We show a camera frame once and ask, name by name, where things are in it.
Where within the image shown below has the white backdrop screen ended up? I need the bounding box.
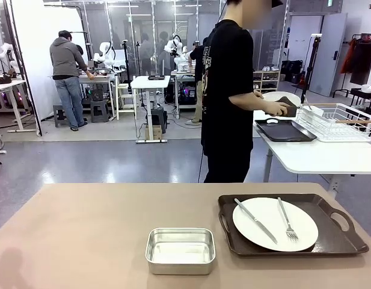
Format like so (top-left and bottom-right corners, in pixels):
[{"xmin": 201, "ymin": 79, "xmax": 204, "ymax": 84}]
[{"xmin": 10, "ymin": 0, "xmax": 91, "ymax": 122}]

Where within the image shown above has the white step stool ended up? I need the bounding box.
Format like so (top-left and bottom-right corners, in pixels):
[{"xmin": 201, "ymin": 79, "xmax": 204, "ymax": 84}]
[{"xmin": 112, "ymin": 81, "xmax": 138, "ymax": 122}]

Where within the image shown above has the wooden shoe rack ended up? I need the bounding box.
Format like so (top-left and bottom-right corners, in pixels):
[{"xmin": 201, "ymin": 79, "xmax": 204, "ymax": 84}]
[{"xmin": 253, "ymin": 70, "xmax": 281, "ymax": 93}]

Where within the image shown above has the white background work table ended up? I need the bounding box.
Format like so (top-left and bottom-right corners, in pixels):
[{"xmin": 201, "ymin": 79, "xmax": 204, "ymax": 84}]
[{"xmin": 78, "ymin": 70, "xmax": 126, "ymax": 121}]

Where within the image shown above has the white side table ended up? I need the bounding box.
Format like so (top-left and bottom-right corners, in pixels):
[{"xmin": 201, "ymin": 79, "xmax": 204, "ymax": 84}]
[{"xmin": 252, "ymin": 110, "xmax": 371, "ymax": 198}]

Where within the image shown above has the computer with coloured lights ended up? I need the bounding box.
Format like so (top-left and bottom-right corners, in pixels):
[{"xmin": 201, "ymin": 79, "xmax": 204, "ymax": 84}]
[{"xmin": 179, "ymin": 86, "xmax": 198, "ymax": 107}]

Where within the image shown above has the cardboard box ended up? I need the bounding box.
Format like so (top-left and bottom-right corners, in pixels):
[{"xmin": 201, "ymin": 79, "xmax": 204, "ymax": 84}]
[{"xmin": 144, "ymin": 123, "xmax": 163, "ymax": 141}]

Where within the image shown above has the black light stand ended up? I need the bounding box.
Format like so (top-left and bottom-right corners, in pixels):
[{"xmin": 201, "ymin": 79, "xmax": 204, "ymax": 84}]
[{"xmin": 298, "ymin": 34, "xmax": 323, "ymax": 105}]

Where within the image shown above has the black bag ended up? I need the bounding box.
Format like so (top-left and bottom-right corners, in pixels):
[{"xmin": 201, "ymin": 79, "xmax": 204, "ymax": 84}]
[{"xmin": 281, "ymin": 59, "xmax": 304, "ymax": 84}]

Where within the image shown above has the person in black shirt khaki pants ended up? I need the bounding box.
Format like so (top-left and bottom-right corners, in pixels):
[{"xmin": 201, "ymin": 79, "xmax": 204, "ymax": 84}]
[{"xmin": 185, "ymin": 37, "xmax": 215, "ymax": 126}]

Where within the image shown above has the rectangular metal pan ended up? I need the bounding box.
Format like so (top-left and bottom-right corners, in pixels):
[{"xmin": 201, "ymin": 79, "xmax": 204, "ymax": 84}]
[{"xmin": 145, "ymin": 227, "xmax": 216, "ymax": 276}]

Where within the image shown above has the dark grey cloth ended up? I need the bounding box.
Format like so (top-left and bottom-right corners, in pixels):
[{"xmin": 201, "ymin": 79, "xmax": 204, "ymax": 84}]
[{"xmin": 277, "ymin": 96, "xmax": 300, "ymax": 119}]

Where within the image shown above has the white wire dish rack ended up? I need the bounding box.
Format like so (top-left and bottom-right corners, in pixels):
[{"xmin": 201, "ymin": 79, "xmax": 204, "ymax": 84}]
[{"xmin": 295, "ymin": 102, "xmax": 371, "ymax": 143}]

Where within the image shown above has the dark brown serving tray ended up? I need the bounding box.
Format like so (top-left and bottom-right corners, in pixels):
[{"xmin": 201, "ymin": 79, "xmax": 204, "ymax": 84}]
[
  {"xmin": 254, "ymin": 117, "xmax": 318, "ymax": 143},
  {"xmin": 217, "ymin": 193, "xmax": 370, "ymax": 258}
]

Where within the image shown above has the white round plate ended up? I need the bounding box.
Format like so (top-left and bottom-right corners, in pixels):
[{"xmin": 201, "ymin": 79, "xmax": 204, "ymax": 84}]
[
  {"xmin": 261, "ymin": 91, "xmax": 302, "ymax": 107},
  {"xmin": 232, "ymin": 197, "xmax": 319, "ymax": 253}
]

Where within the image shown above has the black slanted frame pole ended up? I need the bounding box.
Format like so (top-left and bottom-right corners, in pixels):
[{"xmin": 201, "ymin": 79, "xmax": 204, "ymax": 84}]
[{"xmin": 2, "ymin": 0, "xmax": 43, "ymax": 137}]

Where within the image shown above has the person's right hand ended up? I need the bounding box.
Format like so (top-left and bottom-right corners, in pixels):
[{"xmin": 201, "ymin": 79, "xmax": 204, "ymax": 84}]
[{"xmin": 265, "ymin": 101, "xmax": 294, "ymax": 117}]

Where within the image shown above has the orange jacket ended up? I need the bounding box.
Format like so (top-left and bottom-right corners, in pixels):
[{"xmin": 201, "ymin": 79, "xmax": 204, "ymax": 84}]
[{"xmin": 339, "ymin": 38, "xmax": 359, "ymax": 75}]

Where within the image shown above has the background table with clear box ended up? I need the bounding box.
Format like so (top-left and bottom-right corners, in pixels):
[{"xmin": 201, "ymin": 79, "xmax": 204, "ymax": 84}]
[{"xmin": 171, "ymin": 61, "xmax": 204, "ymax": 120}]

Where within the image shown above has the grey door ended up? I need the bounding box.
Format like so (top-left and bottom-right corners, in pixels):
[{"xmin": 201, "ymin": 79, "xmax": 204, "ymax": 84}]
[{"xmin": 309, "ymin": 12, "xmax": 349, "ymax": 98}]

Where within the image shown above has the black coat rack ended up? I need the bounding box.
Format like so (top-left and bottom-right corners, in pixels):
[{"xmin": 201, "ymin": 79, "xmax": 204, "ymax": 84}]
[{"xmin": 332, "ymin": 33, "xmax": 371, "ymax": 99}]

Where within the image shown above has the white desk with white legs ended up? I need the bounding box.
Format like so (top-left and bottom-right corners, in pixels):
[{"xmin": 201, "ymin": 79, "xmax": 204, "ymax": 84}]
[{"xmin": 0, "ymin": 78, "xmax": 34, "ymax": 134}]

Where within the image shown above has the black tripod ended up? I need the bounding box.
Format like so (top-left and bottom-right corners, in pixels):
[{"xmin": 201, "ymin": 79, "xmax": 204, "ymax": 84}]
[
  {"xmin": 121, "ymin": 39, "xmax": 133, "ymax": 95},
  {"xmin": 135, "ymin": 40, "xmax": 144, "ymax": 108}
]

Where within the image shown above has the grey plastic stool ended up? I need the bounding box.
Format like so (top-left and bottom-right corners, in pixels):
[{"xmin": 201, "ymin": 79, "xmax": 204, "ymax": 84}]
[
  {"xmin": 52, "ymin": 104, "xmax": 67, "ymax": 128},
  {"xmin": 90, "ymin": 101, "xmax": 111, "ymax": 123}
]

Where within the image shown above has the person behind glass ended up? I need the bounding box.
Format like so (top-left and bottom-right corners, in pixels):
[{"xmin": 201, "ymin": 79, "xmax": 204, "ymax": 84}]
[
  {"xmin": 156, "ymin": 31, "xmax": 174, "ymax": 76},
  {"xmin": 140, "ymin": 32, "xmax": 158, "ymax": 76}
]

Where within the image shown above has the white standing desk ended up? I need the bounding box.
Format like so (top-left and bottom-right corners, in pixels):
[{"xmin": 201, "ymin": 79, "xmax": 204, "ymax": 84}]
[{"xmin": 130, "ymin": 75, "xmax": 172, "ymax": 145}]

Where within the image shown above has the person in black t-shirt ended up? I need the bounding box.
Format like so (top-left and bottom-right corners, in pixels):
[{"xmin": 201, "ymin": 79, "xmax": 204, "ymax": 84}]
[{"xmin": 200, "ymin": 0, "xmax": 284, "ymax": 184}]

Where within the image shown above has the black cart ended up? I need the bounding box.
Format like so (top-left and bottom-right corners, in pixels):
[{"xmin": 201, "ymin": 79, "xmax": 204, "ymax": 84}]
[{"xmin": 348, "ymin": 87, "xmax": 371, "ymax": 105}]

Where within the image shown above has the white background robot with cable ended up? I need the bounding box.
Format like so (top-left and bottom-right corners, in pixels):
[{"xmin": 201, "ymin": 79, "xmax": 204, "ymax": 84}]
[{"xmin": 93, "ymin": 41, "xmax": 117, "ymax": 72}]

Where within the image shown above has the black coat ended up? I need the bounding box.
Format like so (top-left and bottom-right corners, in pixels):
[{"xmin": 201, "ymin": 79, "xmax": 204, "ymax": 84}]
[{"xmin": 349, "ymin": 40, "xmax": 371, "ymax": 86}]

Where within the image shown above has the person in grey hoodie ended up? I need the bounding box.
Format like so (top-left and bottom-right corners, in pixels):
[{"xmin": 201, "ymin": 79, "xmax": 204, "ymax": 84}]
[{"xmin": 49, "ymin": 30, "xmax": 96, "ymax": 132}]

